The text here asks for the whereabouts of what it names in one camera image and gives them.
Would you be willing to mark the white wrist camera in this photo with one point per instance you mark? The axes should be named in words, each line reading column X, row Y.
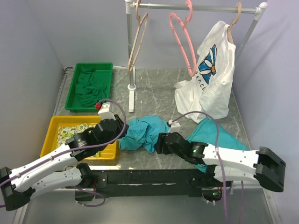
column 105, row 111
column 174, row 126

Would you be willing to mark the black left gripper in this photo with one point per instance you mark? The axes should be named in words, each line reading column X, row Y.
column 121, row 126

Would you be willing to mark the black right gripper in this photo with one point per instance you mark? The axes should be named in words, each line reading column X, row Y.
column 158, row 146

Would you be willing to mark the yellow plastic tray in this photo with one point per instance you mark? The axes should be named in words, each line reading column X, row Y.
column 49, row 145

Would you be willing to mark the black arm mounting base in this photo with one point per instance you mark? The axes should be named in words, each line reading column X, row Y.
column 160, row 182

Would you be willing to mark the metal clothes rack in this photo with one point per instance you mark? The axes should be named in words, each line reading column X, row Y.
column 130, row 5

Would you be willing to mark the right wooden hanger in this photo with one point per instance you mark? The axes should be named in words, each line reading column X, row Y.
column 234, row 21

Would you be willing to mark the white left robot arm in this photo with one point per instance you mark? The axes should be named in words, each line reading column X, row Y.
column 62, row 167

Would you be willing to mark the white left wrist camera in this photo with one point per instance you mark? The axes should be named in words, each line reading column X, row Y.
column 105, row 111

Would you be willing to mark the white daisy print t shirt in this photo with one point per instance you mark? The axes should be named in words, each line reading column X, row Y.
column 209, row 89

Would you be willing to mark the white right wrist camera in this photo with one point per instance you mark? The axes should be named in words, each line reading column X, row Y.
column 174, row 126

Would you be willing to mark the dark green cloth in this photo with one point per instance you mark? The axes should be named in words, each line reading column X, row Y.
column 92, row 86

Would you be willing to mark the lemon print cloth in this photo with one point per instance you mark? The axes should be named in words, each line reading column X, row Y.
column 66, row 132

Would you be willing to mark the green plastic tray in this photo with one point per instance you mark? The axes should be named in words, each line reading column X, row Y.
column 72, row 103

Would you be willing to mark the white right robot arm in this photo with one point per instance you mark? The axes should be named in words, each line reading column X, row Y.
column 223, row 164

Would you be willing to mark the light blue t shirt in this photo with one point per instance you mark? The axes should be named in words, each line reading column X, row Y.
column 143, row 132

